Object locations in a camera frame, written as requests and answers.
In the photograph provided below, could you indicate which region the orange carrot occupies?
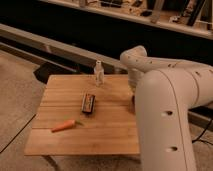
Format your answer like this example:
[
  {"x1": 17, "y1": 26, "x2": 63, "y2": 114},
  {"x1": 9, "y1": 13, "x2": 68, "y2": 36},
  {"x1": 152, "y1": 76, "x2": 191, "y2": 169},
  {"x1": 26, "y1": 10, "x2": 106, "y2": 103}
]
[{"x1": 51, "y1": 120, "x2": 81, "y2": 133}]

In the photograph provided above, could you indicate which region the wooden table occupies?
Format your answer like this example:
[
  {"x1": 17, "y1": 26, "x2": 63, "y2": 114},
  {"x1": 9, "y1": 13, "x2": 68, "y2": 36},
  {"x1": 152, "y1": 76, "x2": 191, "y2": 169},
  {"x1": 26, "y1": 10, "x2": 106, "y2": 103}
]
[{"x1": 24, "y1": 75, "x2": 139, "y2": 156}]

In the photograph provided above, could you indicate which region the long wooden shelf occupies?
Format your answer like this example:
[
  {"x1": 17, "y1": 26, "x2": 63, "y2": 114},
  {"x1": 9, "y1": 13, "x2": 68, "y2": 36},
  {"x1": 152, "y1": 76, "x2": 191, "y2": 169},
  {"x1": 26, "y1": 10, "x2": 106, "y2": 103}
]
[{"x1": 40, "y1": 0, "x2": 213, "y2": 40}]

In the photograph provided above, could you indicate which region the black snack box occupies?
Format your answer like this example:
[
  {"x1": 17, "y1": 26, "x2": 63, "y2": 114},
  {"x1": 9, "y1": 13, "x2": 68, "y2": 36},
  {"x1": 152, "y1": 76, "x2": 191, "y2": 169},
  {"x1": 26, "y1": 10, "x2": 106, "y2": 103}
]
[{"x1": 82, "y1": 94, "x2": 95, "y2": 114}]

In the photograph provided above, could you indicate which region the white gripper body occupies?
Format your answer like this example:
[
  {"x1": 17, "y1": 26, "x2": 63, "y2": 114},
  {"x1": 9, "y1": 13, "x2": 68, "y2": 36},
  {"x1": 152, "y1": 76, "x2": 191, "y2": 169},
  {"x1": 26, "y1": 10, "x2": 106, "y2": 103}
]
[{"x1": 128, "y1": 69, "x2": 143, "y2": 91}]

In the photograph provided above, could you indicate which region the clear plastic bottle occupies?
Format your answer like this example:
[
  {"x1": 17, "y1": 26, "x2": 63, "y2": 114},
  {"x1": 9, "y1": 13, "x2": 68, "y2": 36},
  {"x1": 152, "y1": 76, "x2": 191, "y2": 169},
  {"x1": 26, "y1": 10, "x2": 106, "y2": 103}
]
[{"x1": 94, "y1": 60, "x2": 104, "y2": 86}]

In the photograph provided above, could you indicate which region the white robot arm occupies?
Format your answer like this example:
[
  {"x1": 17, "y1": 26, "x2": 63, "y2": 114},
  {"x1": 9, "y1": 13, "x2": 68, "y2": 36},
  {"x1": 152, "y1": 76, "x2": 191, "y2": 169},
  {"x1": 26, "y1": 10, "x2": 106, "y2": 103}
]
[{"x1": 120, "y1": 46, "x2": 213, "y2": 171}]

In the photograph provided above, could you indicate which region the black floor cable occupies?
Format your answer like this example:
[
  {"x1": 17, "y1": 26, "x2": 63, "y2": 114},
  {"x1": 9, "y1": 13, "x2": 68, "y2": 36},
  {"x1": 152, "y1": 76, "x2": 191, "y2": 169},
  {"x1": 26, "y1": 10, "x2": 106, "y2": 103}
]
[{"x1": 191, "y1": 118, "x2": 213, "y2": 145}]

